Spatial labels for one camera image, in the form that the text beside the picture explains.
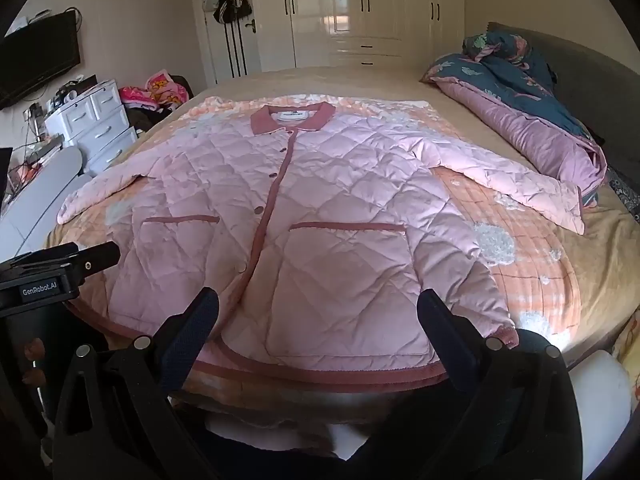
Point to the white glossy wardrobe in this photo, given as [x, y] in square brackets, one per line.
[380, 10]

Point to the bed with beige sheet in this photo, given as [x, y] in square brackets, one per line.
[600, 270]

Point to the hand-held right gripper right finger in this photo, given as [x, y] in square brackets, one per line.
[447, 332]

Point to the pink and yellow cloth pile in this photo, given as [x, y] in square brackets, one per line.
[160, 90]

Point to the blue floral duvet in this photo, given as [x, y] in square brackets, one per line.
[515, 95]

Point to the black television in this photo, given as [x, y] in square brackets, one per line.
[35, 65]

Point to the dark patterned pillow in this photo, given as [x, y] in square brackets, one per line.
[625, 195]

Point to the grey headboard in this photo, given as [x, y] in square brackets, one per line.
[590, 75]

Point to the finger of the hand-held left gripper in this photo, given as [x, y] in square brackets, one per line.
[95, 257]

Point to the person's dark trousers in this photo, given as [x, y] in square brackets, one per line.
[300, 465]

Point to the pink quilted blanket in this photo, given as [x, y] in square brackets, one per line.
[320, 210]

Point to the orange plaid flower blanket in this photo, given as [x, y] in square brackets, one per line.
[525, 270]

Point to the white door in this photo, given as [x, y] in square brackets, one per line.
[250, 55]

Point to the yellow patterned cloth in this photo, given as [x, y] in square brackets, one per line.
[630, 340]

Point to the white drawer chest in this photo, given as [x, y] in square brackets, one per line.
[100, 125]

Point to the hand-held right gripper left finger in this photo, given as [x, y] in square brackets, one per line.
[192, 332]

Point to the white round object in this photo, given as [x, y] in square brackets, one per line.
[600, 390]

